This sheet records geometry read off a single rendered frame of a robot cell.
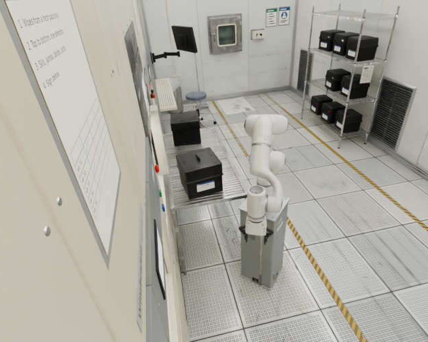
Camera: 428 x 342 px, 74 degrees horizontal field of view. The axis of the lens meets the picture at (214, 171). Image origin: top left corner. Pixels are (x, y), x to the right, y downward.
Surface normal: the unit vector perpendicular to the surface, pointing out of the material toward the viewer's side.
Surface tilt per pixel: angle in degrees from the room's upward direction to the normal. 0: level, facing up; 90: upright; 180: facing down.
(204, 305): 0
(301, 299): 0
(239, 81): 90
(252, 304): 0
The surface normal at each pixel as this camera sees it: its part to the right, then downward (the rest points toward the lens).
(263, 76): 0.20, 0.52
